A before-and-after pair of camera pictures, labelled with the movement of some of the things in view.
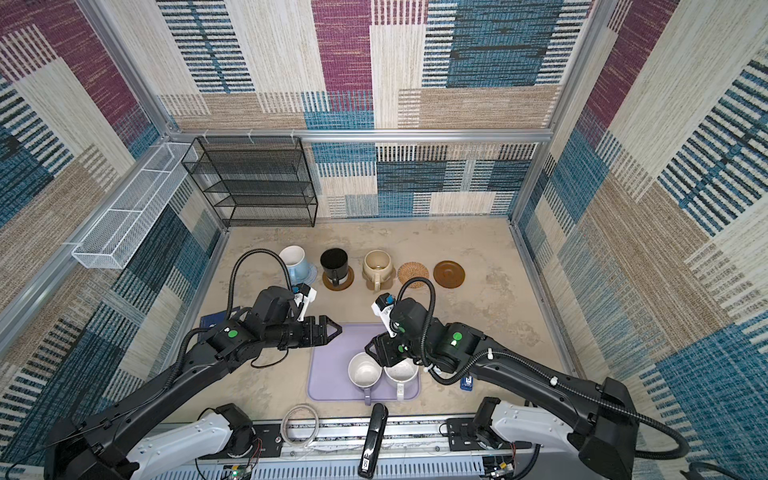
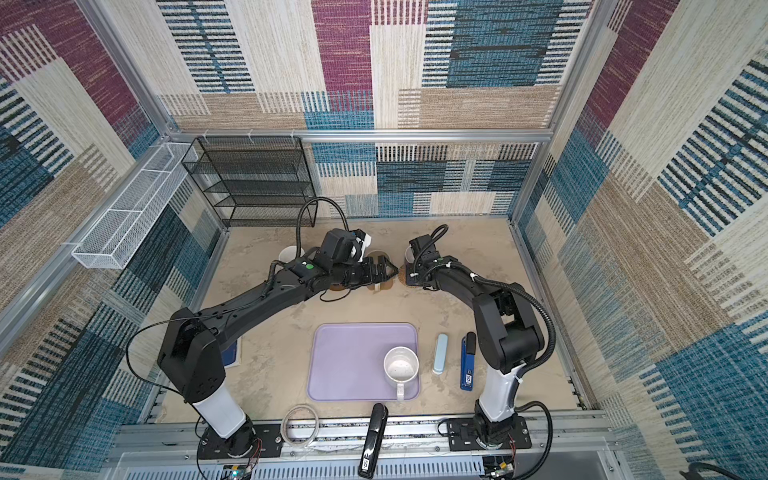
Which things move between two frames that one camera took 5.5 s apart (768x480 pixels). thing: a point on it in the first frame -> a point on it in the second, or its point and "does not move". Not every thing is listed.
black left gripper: x=321 y=329 -> x=369 y=275
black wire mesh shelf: x=254 y=181 does not move
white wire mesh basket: x=113 y=241 does not move
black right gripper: x=383 y=344 -> x=410 y=279
